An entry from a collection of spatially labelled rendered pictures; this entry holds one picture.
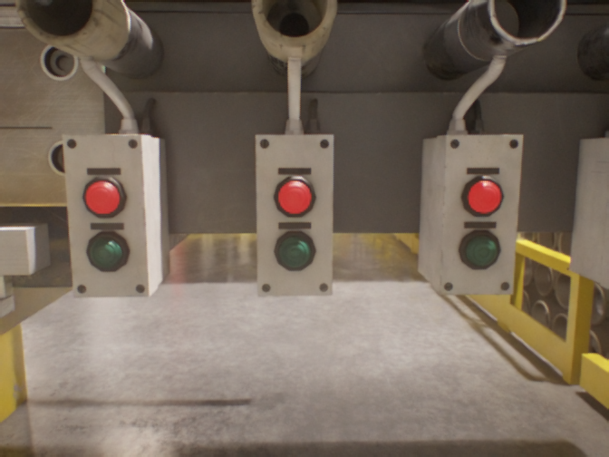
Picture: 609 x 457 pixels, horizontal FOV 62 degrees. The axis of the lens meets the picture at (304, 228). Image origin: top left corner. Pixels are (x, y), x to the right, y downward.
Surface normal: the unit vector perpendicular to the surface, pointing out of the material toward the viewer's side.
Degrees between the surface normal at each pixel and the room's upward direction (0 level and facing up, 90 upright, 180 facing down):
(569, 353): 90
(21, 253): 90
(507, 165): 90
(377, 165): 90
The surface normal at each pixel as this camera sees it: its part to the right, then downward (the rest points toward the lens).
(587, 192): -1.00, 0.00
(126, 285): 0.03, 0.15
